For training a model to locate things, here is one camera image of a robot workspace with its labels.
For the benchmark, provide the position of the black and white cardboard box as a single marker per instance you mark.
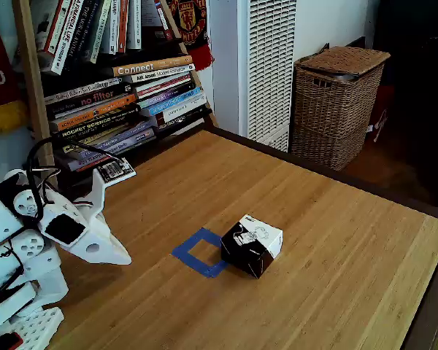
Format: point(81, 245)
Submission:
point(248, 251)

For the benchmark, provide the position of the white financial life book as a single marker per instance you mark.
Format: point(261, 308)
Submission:
point(64, 47)

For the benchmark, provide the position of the slim orange book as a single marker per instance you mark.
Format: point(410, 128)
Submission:
point(122, 29)

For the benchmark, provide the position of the blue book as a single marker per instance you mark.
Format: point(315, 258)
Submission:
point(175, 101)

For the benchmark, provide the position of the black no filter book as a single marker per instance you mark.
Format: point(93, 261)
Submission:
point(95, 97)

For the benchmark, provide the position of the white perforated base plate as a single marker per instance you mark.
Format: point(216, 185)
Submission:
point(36, 328)

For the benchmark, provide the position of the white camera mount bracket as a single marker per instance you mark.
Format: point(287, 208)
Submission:
point(98, 193)

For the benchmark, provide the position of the wooden ladder bookshelf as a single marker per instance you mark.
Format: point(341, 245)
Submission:
point(29, 73)

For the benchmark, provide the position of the red black football scarf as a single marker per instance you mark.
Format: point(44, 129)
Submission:
point(190, 22)

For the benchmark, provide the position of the black purple book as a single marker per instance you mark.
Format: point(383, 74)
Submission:
point(168, 95)

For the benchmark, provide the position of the red black small device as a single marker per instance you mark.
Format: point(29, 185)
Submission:
point(3, 342)

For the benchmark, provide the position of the black yellow book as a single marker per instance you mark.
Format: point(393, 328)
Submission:
point(73, 147)

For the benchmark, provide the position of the tan Connect book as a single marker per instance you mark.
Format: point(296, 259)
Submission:
point(149, 66)

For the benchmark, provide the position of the brown wicker basket with lid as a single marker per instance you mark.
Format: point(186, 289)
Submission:
point(332, 109)

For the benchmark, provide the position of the black moral animal book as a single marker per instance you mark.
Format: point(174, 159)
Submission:
point(78, 33)

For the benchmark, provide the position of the blue tape square target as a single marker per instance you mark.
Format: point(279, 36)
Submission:
point(190, 244)

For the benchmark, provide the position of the white Modern Romance book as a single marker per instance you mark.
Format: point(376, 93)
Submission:
point(160, 74)

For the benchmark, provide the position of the white louvered heater unit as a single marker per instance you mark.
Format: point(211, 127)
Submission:
point(270, 73)

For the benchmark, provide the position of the grey green book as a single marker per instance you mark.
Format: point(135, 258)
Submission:
point(98, 33)

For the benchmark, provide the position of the slim white book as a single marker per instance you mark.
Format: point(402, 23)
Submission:
point(113, 33)

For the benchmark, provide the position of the lavender book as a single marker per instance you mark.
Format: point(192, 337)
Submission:
point(131, 140)

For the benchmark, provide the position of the white book serif title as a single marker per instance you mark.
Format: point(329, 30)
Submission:
point(80, 90)

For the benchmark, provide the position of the red bag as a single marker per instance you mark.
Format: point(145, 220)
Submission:
point(383, 105)

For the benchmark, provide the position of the white red edged book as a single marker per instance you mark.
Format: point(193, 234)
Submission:
point(164, 84)

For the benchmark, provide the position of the red white leaning book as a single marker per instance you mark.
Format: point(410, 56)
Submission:
point(164, 20)

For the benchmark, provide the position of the white book red stripe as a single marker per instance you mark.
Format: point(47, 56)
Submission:
point(53, 33)

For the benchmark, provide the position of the white book black label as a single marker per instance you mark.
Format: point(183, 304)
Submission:
point(134, 25)

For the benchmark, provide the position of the black rocket science book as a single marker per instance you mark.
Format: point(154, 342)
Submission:
point(91, 125)

